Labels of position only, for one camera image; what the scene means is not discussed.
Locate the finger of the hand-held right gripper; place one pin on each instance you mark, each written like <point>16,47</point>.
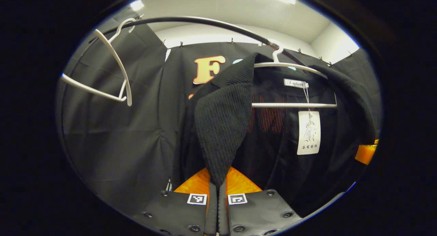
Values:
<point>366,153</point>

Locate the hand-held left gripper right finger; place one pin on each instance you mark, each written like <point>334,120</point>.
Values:
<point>222,215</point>

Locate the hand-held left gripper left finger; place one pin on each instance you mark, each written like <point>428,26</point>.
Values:
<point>212,215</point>

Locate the white plastic hanger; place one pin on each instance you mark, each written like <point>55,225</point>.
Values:
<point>116,60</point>
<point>293,105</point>

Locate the black knit jacket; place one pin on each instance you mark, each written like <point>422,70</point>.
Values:
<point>222,126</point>

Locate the black metal clothes rack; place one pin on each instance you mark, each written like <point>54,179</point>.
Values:
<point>170,19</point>

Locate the black backdrop cloth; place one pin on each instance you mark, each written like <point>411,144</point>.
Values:
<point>119,143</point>

